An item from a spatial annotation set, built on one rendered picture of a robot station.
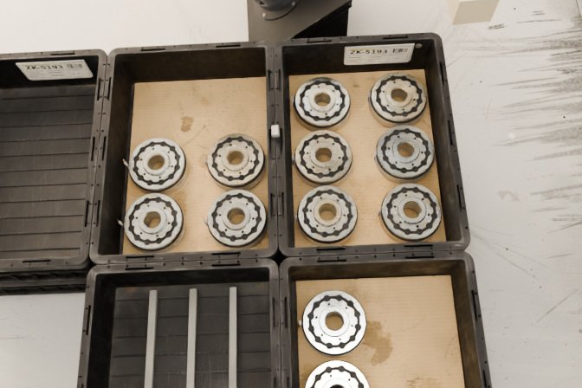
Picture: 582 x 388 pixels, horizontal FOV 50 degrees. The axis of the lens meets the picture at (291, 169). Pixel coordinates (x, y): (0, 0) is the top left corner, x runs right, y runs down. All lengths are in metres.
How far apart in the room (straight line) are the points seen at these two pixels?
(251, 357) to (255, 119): 0.43
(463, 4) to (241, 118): 0.45
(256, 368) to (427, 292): 0.31
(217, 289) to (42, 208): 0.36
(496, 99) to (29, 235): 0.96
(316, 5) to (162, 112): 0.36
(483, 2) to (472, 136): 0.40
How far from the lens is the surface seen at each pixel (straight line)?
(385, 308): 1.07
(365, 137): 1.16
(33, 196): 1.23
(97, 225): 1.07
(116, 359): 1.11
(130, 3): 1.55
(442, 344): 1.08
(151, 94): 1.25
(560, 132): 1.40
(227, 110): 1.20
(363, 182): 1.13
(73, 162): 1.23
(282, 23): 1.30
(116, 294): 1.13
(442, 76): 1.14
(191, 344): 1.07
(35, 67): 1.26
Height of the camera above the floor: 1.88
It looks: 68 degrees down
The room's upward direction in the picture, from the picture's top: 6 degrees counter-clockwise
